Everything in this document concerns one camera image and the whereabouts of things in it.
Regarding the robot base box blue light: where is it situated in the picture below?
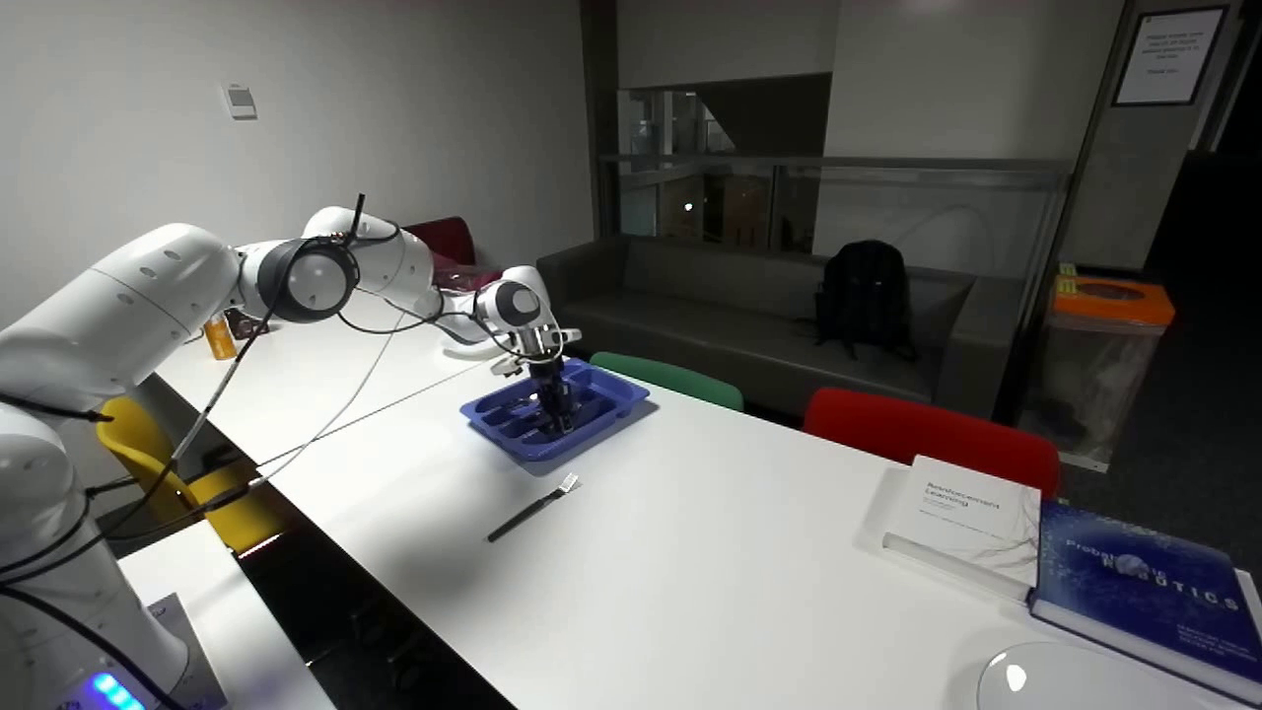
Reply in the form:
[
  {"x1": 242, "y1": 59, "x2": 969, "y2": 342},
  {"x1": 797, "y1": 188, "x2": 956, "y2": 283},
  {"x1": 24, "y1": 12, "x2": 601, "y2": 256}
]
[{"x1": 55, "y1": 589, "x2": 231, "y2": 710}]

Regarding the blue hardcover book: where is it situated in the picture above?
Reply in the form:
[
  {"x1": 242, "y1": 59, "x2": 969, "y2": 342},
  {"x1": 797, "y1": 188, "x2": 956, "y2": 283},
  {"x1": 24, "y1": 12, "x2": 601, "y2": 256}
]
[{"x1": 1024, "y1": 501, "x2": 1262, "y2": 707}]

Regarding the white paper booklet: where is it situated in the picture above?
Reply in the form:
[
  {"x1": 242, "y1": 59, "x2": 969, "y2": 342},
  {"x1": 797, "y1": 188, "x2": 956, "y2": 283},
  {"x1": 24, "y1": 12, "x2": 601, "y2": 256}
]
[{"x1": 861, "y1": 448, "x2": 1048, "y2": 597}]

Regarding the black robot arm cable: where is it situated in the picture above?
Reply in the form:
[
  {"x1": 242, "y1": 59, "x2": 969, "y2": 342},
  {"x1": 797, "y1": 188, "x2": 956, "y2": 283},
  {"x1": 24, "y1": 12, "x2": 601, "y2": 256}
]
[{"x1": 0, "y1": 193, "x2": 371, "y2": 589}]

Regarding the clear bin orange lid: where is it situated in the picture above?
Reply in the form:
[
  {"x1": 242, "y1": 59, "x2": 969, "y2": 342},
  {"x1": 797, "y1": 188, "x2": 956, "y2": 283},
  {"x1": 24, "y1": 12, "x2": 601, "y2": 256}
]
[{"x1": 1023, "y1": 268, "x2": 1181, "y2": 471}]

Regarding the bright red chair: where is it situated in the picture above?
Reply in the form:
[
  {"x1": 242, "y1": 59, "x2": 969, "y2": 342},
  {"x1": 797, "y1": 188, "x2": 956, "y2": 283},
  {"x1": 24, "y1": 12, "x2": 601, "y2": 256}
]
[{"x1": 801, "y1": 381, "x2": 1066, "y2": 501}]

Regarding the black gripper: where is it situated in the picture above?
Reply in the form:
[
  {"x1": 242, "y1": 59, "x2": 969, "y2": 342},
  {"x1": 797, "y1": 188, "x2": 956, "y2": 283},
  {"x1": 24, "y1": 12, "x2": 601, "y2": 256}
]
[{"x1": 529, "y1": 358, "x2": 585, "y2": 439}]

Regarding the small orange object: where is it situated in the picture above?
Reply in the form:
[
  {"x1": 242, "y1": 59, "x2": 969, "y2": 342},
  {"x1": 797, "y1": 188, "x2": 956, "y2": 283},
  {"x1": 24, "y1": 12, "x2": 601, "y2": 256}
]
[{"x1": 201, "y1": 317, "x2": 246, "y2": 366}]

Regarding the blue plastic cutlery tray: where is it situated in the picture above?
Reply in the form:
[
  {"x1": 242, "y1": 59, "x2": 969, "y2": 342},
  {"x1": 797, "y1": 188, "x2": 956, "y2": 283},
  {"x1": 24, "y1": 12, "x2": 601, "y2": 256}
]
[{"x1": 458, "y1": 356, "x2": 657, "y2": 476}]

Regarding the grey sofa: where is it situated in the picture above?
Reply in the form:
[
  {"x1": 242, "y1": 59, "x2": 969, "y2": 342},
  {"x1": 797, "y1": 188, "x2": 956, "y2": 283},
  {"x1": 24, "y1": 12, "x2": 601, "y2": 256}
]
[{"x1": 534, "y1": 231, "x2": 1031, "y2": 426}]

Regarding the yellow chair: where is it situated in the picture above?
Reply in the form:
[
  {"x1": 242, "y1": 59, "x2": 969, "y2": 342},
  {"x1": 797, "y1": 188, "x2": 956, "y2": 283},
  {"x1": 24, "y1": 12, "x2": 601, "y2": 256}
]
[{"x1": 92, "y1": 392, "x2": 291, "y2": 557}]

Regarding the white side table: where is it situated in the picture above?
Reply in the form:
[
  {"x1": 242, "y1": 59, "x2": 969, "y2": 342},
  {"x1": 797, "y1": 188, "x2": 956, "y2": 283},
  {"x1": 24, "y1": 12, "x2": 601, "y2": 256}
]
[{"x1": 116, "y1": 515, "x2": 338, "y2": 710}]

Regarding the green chair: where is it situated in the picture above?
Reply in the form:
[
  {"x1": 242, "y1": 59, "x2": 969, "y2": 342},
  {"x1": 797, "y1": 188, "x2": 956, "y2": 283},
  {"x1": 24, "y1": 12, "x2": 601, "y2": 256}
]
[{"x1": 589, "y1": 346, "x2": 749, "y2": 413}]

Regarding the glass railing metal rail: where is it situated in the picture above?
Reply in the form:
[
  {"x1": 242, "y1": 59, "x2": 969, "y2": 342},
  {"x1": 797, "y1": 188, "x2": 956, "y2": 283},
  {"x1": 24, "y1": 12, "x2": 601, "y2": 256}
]
[{"x1": 594, "y1": 150, "x2": 1075, "y2": 268}]

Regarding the black backpack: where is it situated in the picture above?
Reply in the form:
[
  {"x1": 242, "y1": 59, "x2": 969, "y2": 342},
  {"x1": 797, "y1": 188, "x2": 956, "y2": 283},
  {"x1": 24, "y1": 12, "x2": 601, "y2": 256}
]
[{"x1": 812, "y1": 238, "x2": 924, "y2": 366}]

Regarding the white wall notice sign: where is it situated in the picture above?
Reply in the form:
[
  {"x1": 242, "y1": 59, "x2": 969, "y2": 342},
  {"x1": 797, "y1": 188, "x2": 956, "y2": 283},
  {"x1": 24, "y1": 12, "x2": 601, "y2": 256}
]
[{"x1": 1114, "y1": 3, "x2": 1231, "y2": 109}]

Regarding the thin grey gripper cable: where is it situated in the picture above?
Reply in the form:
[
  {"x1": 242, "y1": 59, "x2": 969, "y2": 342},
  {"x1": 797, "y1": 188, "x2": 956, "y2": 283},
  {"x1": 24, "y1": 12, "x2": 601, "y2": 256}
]
[{"x1": 247, "y1": 308, "x2": 496, "y2": 476}]

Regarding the black handled fork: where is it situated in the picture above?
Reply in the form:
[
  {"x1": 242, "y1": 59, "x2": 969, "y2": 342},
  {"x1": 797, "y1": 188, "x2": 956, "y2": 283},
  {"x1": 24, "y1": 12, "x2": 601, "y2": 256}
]
[{"x1": 486, "y1": 472, "x2": 585, "y2": 548}]

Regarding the dark red chair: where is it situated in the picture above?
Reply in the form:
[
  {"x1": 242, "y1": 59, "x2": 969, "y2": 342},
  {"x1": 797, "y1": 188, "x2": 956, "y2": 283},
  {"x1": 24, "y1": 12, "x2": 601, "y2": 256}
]
[{"x1": 390, "y1": 212, "x2": 507, "y2": 296}]

